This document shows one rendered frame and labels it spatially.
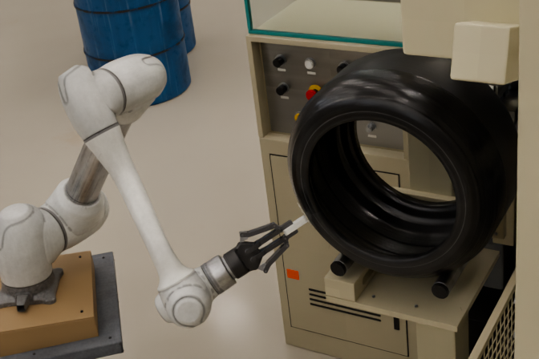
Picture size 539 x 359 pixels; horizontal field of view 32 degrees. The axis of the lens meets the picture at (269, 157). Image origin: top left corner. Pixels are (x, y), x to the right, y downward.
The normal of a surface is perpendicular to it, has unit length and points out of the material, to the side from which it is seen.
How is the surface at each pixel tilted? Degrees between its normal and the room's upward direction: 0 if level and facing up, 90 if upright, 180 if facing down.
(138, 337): 0
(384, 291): 0
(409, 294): 0
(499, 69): 72
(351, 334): 90
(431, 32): 90
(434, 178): 90
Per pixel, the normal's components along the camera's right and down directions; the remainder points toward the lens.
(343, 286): -0.48, 0.46
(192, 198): -0.11, -0.88
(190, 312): 0.14, 0.18
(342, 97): -0.63, -0.34
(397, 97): -0.28, -0.31
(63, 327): 0.20, 0.44
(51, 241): 0.83, 0.15
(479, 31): -0.49, 0.16
